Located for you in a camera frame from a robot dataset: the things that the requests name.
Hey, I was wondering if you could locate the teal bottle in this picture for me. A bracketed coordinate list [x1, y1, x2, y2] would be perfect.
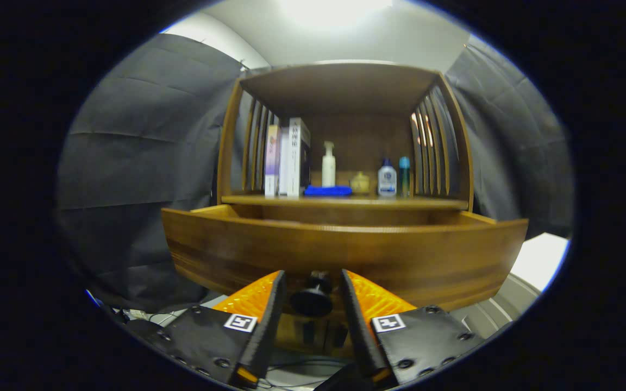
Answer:
[398, 156, 411, 197]

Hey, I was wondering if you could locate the brown wooden cabinet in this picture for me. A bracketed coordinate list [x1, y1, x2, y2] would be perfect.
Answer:
[216, 60, 475, 359]

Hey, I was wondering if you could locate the person's dark clothing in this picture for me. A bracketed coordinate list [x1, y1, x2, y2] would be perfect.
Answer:
[313, 363, 400, 391]

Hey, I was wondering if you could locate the thick white and black book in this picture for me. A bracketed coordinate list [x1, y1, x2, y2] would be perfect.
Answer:
[287, 117, 312, 197]

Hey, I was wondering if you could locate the folded blue cloth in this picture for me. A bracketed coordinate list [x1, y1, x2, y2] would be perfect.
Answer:
[303, 185, 353, 197]

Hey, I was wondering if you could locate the white pump bottle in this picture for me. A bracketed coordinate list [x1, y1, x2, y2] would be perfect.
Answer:
[322, 141, 336, 188]

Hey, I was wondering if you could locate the white table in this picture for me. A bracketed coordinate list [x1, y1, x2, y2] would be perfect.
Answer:
[509, 232, 570, 293]

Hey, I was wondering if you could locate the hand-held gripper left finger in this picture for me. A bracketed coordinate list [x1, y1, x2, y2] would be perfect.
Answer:
[153, 270, 287, 389]

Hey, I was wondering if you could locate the pink and purple book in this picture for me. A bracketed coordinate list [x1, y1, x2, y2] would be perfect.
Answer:
[264, 125, 280, 197]

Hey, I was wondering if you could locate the wooden countertop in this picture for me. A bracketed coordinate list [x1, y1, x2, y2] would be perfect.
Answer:
[221, 193, 470, 211]

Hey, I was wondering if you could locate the thin white book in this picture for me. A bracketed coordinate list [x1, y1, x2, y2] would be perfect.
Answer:
[278, 128, 291, 196]

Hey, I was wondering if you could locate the grey ridged panel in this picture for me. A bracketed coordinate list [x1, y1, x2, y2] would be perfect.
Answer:
[452, 272, 541, 340]

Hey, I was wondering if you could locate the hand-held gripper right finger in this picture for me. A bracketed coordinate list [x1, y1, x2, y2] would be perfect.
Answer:
[340, 269, 486, 387]

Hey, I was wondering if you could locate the wooden cabinet door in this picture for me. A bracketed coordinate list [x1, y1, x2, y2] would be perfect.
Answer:
[274, 314, 324, 354]
[324, 320, 354, 356]

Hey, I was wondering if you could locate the white bottle with blue cap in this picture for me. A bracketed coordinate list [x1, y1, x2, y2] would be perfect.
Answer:
[377, 157, 397, 197]

